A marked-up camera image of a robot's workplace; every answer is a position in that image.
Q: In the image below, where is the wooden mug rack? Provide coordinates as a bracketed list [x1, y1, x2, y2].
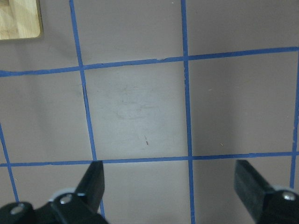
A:
[0, 0, 43, 41]

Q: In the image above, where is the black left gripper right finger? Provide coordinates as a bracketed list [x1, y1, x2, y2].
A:
[234, 160, 299, 224]

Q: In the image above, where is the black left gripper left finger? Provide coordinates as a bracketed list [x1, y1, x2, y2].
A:
[0, 161, 108, 224]

